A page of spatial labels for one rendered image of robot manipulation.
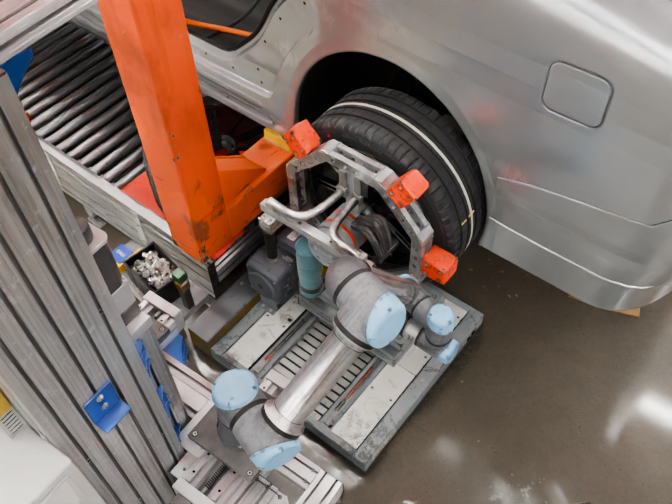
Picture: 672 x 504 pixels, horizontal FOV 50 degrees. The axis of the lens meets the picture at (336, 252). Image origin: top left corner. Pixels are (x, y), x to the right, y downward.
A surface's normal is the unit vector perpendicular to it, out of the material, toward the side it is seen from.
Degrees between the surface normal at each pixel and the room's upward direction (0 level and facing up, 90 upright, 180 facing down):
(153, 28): 90
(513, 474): 0
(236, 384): 7
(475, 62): 90
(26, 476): 0
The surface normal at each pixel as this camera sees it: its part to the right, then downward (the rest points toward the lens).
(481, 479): -0.02, -0.62
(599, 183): -0.62, 0.62
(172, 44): 0.78, 0.48
